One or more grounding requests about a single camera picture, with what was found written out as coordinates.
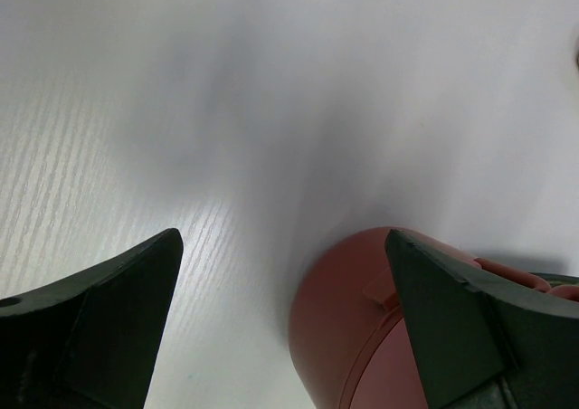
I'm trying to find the dark pink bowl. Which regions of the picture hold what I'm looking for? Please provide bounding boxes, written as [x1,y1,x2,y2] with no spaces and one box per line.
[288,226,480,409]

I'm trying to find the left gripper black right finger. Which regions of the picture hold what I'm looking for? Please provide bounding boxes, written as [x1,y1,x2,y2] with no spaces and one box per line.
[385,231,578,408]

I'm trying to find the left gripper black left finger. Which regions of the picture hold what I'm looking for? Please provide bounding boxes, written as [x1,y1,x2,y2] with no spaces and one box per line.
[1,228,183,408]

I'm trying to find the grey transparent lid red handles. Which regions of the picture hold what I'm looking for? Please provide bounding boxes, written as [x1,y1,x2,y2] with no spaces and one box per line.
[533,272,579,302]

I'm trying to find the pink bowl with handles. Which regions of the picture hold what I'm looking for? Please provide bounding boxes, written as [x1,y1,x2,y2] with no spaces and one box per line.
[337,257,548,409]

